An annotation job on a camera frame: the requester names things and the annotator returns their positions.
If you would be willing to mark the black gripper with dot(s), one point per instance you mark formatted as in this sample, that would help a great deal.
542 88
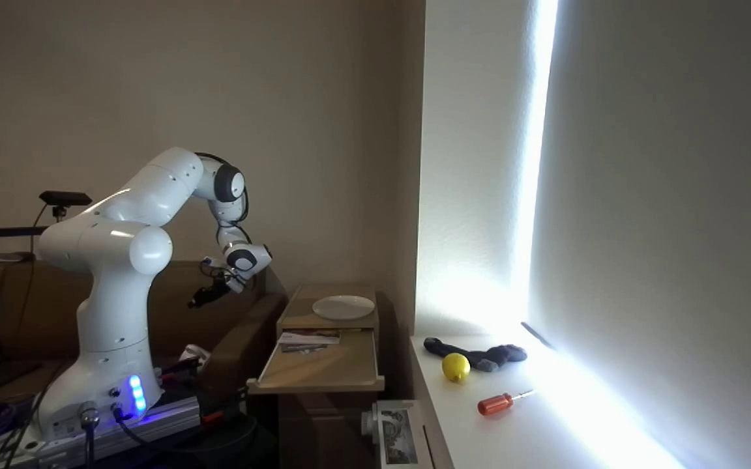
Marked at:
221 283

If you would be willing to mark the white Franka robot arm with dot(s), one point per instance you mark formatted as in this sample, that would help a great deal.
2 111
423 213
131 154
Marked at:
114 260

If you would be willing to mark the brown sofa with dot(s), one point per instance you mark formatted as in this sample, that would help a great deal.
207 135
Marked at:
234 333

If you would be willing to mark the wooden nightstand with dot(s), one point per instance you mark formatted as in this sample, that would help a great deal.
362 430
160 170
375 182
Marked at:
299 316

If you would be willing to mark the wooden pull-out nightstand shelf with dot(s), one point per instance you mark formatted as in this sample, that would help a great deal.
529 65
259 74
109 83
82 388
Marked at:
319 370

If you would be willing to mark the white booklet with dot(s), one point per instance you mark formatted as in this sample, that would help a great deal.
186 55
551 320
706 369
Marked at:
306 345

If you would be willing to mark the white plate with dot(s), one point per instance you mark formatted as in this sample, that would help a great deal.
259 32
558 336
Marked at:
341 305

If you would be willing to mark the black boom pole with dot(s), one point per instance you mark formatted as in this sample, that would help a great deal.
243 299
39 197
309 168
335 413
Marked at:
1 233

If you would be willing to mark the framed brochure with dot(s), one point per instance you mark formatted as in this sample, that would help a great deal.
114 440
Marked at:
392 432

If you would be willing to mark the yellow ball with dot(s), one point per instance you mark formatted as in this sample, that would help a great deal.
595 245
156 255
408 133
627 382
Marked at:
456 366

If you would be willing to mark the black cloth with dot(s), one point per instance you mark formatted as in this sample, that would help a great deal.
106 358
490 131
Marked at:
494 354

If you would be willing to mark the wide white window blind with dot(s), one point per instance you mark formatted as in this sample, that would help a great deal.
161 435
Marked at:
671 191

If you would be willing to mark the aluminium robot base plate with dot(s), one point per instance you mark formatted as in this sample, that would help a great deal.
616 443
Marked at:
166 418

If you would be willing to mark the black camera on boom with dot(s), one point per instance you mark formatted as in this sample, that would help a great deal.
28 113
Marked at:
62 198

